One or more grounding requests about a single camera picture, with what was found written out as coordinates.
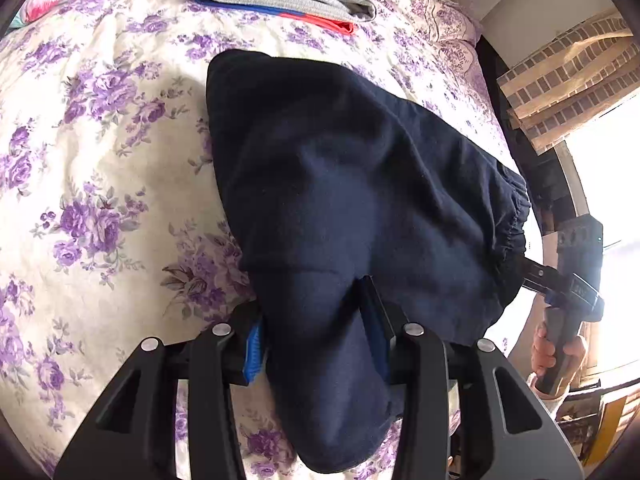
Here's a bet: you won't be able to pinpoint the person right hand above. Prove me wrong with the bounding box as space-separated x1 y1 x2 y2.
528 322 588 398

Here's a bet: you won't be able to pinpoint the brick pattern curtain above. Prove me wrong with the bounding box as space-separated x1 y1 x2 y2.
497 9 639 154

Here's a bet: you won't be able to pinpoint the folded red garment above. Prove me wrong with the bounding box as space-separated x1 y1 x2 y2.
194 0 357 36

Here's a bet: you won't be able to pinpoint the purple floral bedspread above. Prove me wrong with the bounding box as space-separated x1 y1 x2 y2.
1 0 512 473

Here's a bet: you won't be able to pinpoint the dark navy pants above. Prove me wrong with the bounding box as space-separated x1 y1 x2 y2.
206 50 529 474

